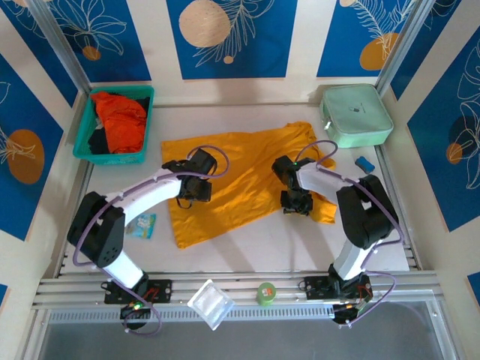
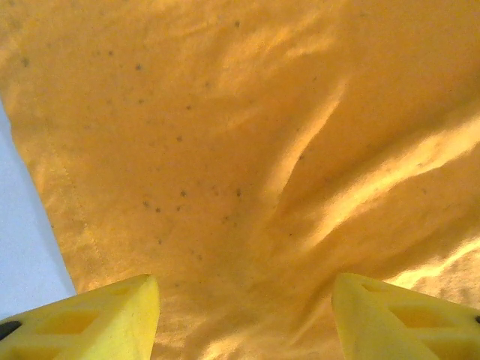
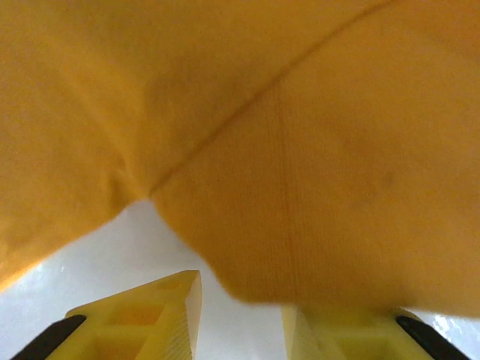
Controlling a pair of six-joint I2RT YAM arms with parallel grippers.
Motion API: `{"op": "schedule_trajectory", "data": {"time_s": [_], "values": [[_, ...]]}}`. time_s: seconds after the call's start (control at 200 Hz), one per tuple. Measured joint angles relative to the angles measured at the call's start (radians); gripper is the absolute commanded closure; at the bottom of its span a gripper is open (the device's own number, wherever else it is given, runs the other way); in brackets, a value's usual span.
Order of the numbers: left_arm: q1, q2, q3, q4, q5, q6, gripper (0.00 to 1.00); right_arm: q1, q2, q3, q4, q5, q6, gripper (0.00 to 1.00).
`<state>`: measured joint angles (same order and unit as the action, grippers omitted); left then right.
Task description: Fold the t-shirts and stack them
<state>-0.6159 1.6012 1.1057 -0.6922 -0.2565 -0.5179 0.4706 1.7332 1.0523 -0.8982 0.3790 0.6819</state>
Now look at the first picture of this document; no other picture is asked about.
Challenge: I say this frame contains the teal plastic basket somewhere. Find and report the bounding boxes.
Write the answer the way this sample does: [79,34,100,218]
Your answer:
[72,85,156,167]

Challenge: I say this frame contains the black controller board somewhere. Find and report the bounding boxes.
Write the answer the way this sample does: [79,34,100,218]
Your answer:
[331,299,374,326]
[118,302,153,331]

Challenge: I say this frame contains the blue snack packet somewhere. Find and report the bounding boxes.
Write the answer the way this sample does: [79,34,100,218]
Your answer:
[124,212,158,240]

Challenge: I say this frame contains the aluminium side rail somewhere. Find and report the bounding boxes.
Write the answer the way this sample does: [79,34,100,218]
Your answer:
[52,160,95,279]
[374,144,423,271]

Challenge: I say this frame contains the clear plastic container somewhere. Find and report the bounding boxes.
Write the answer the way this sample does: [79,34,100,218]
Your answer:
[186,279,236,332]

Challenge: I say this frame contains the thin aluminium table rail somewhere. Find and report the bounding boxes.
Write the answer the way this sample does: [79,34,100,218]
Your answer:
[153,102,320,110]

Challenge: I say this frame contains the yellow t-shirt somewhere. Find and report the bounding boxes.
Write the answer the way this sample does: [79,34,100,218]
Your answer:
[160,120,338,250]

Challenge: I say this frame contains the mint green zipper case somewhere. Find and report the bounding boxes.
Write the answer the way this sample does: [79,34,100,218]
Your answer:
[318,82,395,149]

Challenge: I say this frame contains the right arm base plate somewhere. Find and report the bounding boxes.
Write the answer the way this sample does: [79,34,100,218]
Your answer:
[303,275,372,301]

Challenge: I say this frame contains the grey slotted cable duct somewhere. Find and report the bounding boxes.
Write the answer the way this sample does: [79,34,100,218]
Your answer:
[47,307,432,326]

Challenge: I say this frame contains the aluminium frame post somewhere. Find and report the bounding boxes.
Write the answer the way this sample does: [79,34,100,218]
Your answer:
[26,0,92,95]
[376,0,440,95]

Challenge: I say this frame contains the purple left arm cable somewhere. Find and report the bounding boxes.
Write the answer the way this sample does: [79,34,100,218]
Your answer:
[71,145,230,338]

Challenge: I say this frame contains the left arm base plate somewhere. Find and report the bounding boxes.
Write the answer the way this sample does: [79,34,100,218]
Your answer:
[103,279,173,305]

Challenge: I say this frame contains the aluminium frame rails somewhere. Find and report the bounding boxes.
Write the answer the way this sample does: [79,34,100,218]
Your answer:
[31,270,440,311]

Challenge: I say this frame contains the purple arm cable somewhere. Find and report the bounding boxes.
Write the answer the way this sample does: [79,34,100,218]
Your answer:
[71,145,230,338]
[295,139,406,328]

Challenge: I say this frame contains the orange t-shirt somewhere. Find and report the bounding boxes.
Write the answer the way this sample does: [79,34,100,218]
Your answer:
[91,91,148,155]

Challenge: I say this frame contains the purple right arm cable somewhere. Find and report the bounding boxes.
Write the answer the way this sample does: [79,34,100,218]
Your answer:
[295,139,406,328]

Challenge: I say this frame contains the blue eraser block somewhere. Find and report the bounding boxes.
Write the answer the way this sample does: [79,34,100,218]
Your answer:
[354,156,375,176]

